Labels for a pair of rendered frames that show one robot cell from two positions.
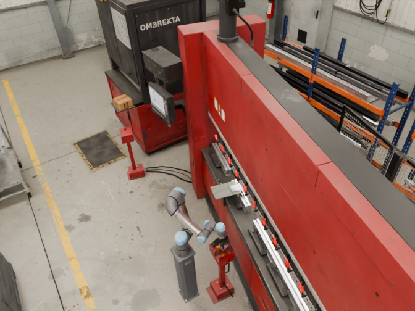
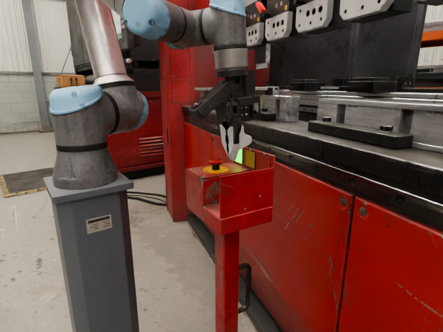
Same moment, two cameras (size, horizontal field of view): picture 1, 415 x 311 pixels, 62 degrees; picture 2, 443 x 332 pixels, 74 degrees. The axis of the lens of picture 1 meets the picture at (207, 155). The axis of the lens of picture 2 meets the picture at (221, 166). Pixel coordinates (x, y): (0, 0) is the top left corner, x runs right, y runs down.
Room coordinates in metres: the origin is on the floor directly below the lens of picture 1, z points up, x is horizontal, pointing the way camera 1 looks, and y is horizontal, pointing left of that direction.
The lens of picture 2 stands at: (1.12, 0.00, 1.01)
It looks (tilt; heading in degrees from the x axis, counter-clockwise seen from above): 15 degrees down; 354
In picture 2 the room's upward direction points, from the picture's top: straight up
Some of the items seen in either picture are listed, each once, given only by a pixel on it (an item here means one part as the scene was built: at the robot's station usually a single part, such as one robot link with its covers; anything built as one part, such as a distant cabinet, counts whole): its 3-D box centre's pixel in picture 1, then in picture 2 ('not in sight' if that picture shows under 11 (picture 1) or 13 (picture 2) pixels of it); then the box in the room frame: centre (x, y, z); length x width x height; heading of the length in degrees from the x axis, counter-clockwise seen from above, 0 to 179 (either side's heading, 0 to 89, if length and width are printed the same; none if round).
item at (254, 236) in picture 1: (257, 241); (351, 132); (1.85, -0.41, 0.89); 0.30 x 0.05 x 0.03; 16
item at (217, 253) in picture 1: (221, 249); (227, 184); (1.88, -0.09, 0.75); 0.20 x 0.16 x 0.18; 25
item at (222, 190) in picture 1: (225, 190); (230, 88); (2.41, -0.16, 1.00); 0.26 x 0.18 x 0.01; 106
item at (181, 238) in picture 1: (181, 239); (81, 113); (1.88, 0.27, 0.94); 0.13 x 0.12 x 0.14; 150
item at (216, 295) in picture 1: (219, 288); not in sight; (1.86, -0.06, 0.06); 0.25 x 0.20 x 0.12; 115
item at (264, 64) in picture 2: not in sight; (262, 56); (2.45, -0.30, 1.13); 0.10 x 0.02 x 0.10; 16
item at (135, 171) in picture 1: (131, 153); not in sight; (3.77, 1.09, 0.41); 0.25 x 0.20 x 0.83; 106
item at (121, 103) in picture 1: (121, 101); (70, 82); (4.15, 1.15, 1.04); 0.30 x 0.26 x 0.12; 30
